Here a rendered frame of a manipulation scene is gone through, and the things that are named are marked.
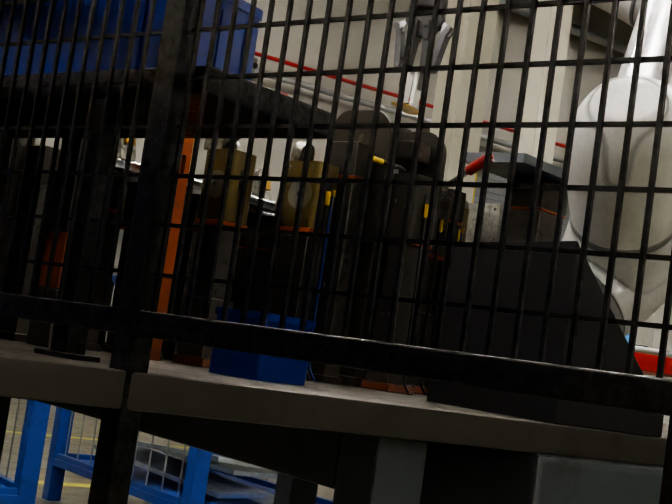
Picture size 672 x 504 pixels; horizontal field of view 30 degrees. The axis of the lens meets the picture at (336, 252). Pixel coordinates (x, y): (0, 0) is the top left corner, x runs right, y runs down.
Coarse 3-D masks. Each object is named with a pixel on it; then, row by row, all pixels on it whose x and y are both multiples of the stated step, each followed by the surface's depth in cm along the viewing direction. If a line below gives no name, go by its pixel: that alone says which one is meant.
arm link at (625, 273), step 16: (576, 240) 180; (592, 256) 179; (624, 272) 177; (656, 272) 179; (624, 288) 178; (656, 288) 181; (624, 304) 178; (640, 304) 180; (656, 304) 183; (640, 320) 182
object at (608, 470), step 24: (432, 456) 177; (456, 456) 172; (480, 456) 169; (504, 456) 165; (528, 456) 161; (552, 456) 162; (432, 480) 176; (456, 480) 172; (480, 480) 168; (504, 480) 164; (528, 480) 160; (552, 480) 161; (576, 480) 164; (600, 480) 166; (624, 480) 169; (648, 480) 171
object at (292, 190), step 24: (288, 168) 217; (312, 168) 213; (336, 168) 216; (288, 192) 216; (312, 192) 213; (288, 216) 215; (312, 216) 212; (288, 240) 215; (288, 312) 212; (312, 312) 215
